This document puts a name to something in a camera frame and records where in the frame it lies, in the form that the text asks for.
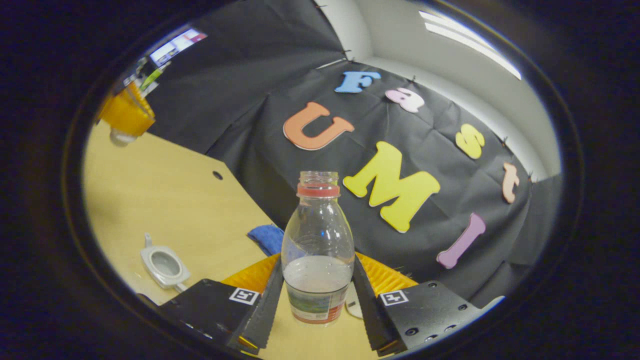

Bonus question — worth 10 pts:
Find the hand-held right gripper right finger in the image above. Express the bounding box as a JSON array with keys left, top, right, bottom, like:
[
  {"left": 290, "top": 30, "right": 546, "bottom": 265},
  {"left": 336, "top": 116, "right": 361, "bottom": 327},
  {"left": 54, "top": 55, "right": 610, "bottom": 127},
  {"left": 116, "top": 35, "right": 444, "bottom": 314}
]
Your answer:
[{"left": 350, "top": 252, "right": 483, "bottom": 353}]

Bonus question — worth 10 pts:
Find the computer monitor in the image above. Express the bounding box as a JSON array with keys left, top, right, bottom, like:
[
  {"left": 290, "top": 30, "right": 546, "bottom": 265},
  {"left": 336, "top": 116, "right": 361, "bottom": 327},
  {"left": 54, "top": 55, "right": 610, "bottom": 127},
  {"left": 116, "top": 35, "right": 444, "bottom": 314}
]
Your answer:
[{"left": 149, "top": 27, "right": 208, "bottom": 68}]

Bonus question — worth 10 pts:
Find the white teacup lid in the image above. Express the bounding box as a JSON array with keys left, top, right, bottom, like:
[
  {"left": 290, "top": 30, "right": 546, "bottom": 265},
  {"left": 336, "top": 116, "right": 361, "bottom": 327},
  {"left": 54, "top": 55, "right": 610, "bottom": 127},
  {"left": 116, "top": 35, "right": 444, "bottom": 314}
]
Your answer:
[{"left": 109, "top": 127, "right": 137, "bottom": 148}]

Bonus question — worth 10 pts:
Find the ceiling light panel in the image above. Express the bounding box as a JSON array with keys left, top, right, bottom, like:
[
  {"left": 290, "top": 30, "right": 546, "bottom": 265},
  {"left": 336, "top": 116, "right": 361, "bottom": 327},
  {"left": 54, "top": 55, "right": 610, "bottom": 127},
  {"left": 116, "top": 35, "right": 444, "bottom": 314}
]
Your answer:
[{"left": 419, "top": 11, "right": 522, "bottom": 81}]

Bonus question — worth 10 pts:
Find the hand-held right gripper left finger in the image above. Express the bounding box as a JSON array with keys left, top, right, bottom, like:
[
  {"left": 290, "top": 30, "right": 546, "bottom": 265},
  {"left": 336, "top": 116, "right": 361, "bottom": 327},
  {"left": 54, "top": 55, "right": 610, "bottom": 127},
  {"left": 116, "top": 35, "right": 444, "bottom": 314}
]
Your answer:
[{"left": 160, "top": 252, "right": 285, "bottom": 351}]

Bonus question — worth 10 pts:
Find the clear plastic water bottle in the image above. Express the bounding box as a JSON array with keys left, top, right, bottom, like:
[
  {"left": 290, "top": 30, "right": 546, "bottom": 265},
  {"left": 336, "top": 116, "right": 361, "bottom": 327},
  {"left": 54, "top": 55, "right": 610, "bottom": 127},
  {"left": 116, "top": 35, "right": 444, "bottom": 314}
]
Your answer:
[{"left": 281, "top": 171, "right": 356, "bottom": 325}]

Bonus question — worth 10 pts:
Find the green bottle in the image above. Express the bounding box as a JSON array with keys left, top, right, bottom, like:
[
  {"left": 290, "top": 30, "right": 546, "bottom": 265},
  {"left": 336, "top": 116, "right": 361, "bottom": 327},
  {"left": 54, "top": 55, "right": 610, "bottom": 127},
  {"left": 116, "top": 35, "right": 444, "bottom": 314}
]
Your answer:
[{"left": 139, "top": 61, "right": 172, "bottom": 92}]

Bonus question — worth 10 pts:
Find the black backdrop cloth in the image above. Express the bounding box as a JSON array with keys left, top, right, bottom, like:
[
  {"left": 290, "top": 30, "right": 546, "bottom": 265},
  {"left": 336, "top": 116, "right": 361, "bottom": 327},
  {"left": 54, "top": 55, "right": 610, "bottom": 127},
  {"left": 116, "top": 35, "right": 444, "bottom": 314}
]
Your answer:
[{"left": 145, "top": 0, "right": 563, "bottom": 308}]

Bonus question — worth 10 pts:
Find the blue towel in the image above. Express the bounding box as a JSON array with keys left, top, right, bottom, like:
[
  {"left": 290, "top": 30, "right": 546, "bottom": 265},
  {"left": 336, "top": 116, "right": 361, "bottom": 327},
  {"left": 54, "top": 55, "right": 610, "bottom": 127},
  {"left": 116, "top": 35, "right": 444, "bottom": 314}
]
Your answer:
[{"left": 247, "top": 224, "right": 286, "bottom": 257}]

